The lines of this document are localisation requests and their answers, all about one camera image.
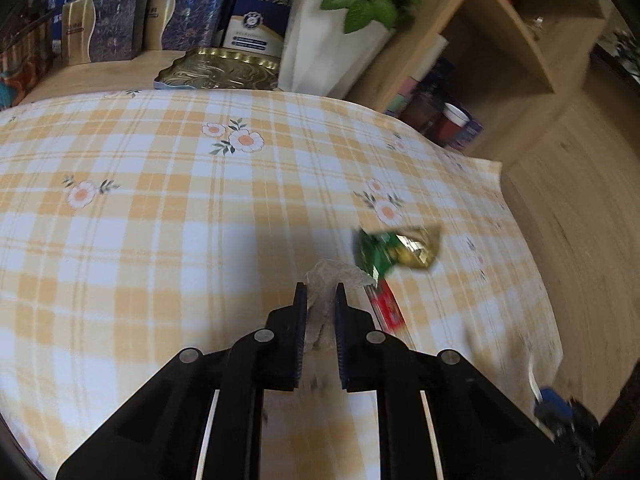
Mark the red cup with white rim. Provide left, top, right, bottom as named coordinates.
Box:
left=432, top=102, right=471, bottom=148

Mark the yellow plaid flowered tablecloth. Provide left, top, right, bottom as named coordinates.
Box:
left=0, top=89, right=563, bottom=480

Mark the blue gift box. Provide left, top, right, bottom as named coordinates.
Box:
left=425, top=57, right=456, bottom=91

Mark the brown patterned tin basket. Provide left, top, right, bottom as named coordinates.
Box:
left=0, top=20, right=63, bottom=111

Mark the blue gold patterned box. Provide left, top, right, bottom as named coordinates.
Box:
left=61, top=0, right=151, bottom=66
left=142, top=0, right=228, bottom=51

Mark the stack of pastel cups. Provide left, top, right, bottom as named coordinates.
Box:
left=385, top=75, right=426, bottom=116

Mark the white flower pot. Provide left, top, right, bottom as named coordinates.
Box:
left=277, top=0, right=396, bottom=97

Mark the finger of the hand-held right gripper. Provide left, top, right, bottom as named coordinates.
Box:
left=534, top=386, right=574, bottom=424

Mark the small purple blue box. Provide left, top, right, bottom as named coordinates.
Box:
left=457, top=117, right=485, bottom=153

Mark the gold leaf-shaped tray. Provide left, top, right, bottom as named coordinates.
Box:
left=152, top=46, right=281, bottom=92

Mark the green gold wrapper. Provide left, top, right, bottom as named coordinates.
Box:
left=352, top=225, right=443, bottom=281

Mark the wooden sideboard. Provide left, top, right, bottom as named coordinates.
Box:
left=20, top=50, right=166, bottom=106

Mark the blue box with white label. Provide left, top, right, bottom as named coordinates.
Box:
left=220, top=0, right=296, bottom=56

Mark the wooden shelf unit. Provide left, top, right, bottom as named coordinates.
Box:
left=345, top=0, right=631, bottom=151

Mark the red stick packet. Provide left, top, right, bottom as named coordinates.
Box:
left=364, top=277, right=408, bottom=333

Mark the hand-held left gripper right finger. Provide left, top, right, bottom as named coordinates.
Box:
left=334, top=282, right=586, bottom=480

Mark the clear plastic wrapper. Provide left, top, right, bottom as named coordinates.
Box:
left=302, top=259, right=373, bottom=348

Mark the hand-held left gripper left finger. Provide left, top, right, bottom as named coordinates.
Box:
left=55, top=282, right=308, bottom=480

